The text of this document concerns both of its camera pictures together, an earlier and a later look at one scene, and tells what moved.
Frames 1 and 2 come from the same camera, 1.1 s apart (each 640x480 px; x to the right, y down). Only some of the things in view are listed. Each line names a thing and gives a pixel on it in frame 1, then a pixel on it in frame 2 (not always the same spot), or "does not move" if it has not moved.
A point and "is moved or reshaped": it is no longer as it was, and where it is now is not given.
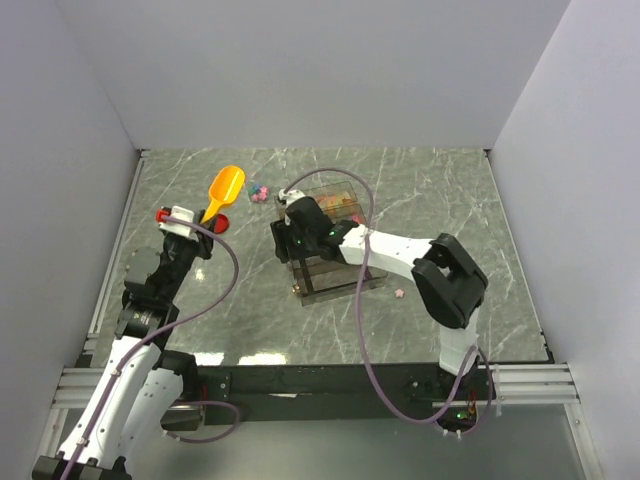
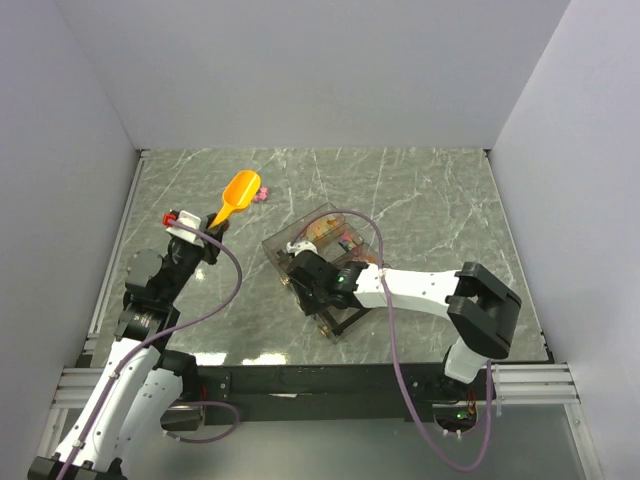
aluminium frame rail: (77, 381) does not move
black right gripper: (281, 232) → (309, 307)
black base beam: (301, 393) does not move
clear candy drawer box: (318, 277) is moved or reshaped
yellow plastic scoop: (226, 185) → (238, 194)
